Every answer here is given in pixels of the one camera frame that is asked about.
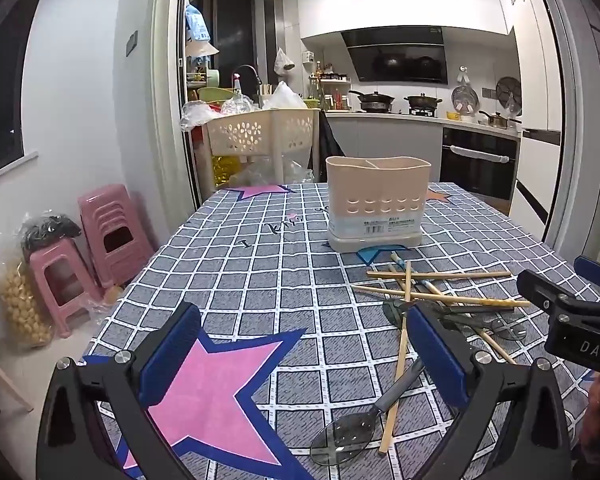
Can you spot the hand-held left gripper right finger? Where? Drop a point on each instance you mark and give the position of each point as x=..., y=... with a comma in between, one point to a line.
x=437, y=355

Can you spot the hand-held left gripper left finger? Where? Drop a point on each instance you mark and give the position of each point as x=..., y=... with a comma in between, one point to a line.
x=172, y=355

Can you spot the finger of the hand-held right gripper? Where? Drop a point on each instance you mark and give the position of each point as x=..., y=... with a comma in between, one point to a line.
x=540, y=287
x=597, y=270

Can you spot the blue patterned chopstick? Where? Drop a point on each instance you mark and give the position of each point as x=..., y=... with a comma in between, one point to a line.
x=430, y=286

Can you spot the beige plastic utensil holder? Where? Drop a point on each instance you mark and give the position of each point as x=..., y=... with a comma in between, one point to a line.
x=375, y=185

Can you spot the brown food bag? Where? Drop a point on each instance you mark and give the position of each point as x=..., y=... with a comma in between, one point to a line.
x=114, y=294

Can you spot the grey checked star tablecloth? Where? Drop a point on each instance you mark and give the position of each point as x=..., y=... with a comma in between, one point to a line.
x=290, y=310

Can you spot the black built-in oven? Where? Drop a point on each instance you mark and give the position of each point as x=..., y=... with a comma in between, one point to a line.
x=480, y=165

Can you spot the small pink stool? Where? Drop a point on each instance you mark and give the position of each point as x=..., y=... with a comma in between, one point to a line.
x=62, y=270

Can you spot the tall pink stool stack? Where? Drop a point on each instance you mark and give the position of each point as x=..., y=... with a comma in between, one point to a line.
x=115, y=220

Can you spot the bag of yellow balls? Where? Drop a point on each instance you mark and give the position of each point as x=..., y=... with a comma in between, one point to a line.
x=20, y=305

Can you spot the wooden chair leg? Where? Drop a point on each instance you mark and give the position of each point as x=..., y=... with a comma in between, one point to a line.
x=5, y=377

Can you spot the small steel saucepan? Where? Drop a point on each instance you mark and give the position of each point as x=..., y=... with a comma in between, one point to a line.
x=500, y=120

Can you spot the bag of black items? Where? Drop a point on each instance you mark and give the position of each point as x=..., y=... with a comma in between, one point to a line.
x=47, y=230

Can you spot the yellow bowl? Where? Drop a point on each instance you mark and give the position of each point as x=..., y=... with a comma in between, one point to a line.
x=453, y=116

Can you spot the round dark divided pan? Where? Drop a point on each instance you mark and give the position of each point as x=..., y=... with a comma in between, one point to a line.
x=509, y=92

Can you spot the round metal steamer lid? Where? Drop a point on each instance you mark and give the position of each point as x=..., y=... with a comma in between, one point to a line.
x=464, y=99

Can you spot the clear plastic wrap pile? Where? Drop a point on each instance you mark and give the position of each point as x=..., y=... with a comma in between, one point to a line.
x=275, y=175

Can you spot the dark cooking pot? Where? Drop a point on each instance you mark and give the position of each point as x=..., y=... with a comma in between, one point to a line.
x=422, y=101

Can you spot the clear crumpled plastic bag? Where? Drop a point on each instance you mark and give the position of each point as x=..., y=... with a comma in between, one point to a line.
x=195, y=115

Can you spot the beige perforated basket cart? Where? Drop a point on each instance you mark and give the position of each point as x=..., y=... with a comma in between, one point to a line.
x=260, y=130

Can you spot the black wok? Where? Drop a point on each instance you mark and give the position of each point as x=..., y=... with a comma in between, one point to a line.
x=375, y=100

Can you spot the green plastic basin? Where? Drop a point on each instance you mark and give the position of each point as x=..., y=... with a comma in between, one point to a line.
x=217, y=95

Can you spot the black range hood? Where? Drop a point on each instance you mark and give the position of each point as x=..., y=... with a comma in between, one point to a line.
x=395, y=55

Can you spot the white plastic bag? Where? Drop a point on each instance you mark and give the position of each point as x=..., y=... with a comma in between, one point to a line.
x=285, y=97

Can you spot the spice rack with bottles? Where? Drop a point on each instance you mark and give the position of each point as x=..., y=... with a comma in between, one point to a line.
x=330, y=92

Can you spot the black kitchen faucet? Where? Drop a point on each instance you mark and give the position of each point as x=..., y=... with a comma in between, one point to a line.
x=245, y=67

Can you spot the hanging plastic bag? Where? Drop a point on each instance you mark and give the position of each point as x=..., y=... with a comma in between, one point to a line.
x=282, y=60

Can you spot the blue hanging bag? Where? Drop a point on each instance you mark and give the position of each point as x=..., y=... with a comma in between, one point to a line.
x=196, y=22

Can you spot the dark wall switch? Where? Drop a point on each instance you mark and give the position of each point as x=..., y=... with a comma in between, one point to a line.
x=131, y=43

